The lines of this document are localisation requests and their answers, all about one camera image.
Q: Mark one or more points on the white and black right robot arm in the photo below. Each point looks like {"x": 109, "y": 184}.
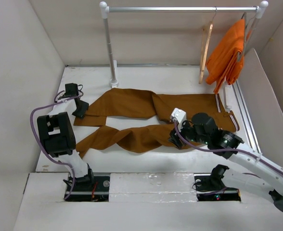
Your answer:
{"x": 201, "y": 132}

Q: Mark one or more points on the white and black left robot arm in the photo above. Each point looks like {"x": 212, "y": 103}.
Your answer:
{"x": 56, "y": 136}

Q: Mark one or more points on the empty wooden hanger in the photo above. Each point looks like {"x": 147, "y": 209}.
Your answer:
{"x": 207, "y": 31}

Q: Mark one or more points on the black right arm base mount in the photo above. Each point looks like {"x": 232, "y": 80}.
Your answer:
{"x": 210, "y": 188}

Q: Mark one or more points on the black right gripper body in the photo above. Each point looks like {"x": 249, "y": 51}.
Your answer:
{"x": 188, "y": 132}

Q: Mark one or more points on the brown trousers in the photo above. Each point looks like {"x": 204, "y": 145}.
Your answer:
{"x": 141, "y": 105}

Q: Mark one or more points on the white and metal clothes rack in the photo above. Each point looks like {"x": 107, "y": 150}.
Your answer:
{"x": 163, "y": 77}

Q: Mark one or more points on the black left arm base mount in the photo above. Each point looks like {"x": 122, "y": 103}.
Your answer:
{"x": 93, "y": 190}

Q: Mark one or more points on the orange hanging garment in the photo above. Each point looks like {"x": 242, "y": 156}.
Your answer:
{"x": 223, "y": 64}

